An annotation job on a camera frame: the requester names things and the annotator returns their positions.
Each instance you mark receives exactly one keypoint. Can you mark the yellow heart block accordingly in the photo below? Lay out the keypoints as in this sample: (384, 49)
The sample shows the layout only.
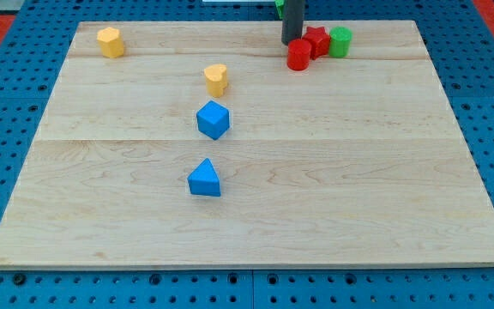
(216, 79)

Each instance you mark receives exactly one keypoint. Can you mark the yellow hexagon block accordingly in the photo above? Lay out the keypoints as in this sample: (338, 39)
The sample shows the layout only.
(110, 42)

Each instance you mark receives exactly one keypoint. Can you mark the green cylinder block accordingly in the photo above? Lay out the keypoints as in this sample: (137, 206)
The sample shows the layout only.
(340, 40)

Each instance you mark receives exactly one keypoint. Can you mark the red star block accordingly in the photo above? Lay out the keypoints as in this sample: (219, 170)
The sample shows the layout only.
(319, 40)

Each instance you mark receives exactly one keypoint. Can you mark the blue triangle block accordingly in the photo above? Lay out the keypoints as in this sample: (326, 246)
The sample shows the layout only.
(204, 180)

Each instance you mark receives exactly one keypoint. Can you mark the green block behind stick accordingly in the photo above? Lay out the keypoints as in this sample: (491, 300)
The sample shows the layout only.
(279, 5)

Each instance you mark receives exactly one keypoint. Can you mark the blue cube block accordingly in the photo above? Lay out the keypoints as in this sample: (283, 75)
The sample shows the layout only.
(213, 120)

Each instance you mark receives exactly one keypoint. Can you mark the red cylinder block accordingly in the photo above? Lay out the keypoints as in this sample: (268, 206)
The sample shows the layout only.
(298, 54)

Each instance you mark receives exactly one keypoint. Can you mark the light wooden board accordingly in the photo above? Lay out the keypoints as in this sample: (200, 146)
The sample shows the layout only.
(354, 163)

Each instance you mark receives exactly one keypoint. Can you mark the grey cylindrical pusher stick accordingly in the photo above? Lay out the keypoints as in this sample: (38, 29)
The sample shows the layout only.
(292, 20)

